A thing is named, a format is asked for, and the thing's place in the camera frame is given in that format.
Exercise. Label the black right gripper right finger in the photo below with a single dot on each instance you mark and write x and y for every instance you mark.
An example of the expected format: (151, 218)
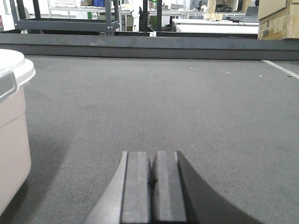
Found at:
(182, 196)

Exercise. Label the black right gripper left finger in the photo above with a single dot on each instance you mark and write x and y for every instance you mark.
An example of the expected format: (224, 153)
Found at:
(126, 200)

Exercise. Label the white lidded storage bin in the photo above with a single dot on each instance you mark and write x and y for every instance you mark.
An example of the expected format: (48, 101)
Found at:
(15, 161)

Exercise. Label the blue crate on far shelf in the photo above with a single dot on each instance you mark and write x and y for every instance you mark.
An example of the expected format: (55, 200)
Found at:
(98, 3)

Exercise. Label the white lab table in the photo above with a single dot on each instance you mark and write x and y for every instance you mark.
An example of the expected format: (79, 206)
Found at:
(216, 27)

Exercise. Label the cardboard box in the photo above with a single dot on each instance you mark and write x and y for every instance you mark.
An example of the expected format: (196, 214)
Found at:
(278, 19)

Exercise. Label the white perforated basket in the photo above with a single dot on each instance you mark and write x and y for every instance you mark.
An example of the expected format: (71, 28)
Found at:
(65, 3)

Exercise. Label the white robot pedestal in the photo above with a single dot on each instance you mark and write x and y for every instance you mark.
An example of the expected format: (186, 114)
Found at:
(134, 10)

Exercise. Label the dark metal shelf frame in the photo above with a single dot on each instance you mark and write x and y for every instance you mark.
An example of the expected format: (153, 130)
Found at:
(108, 26)

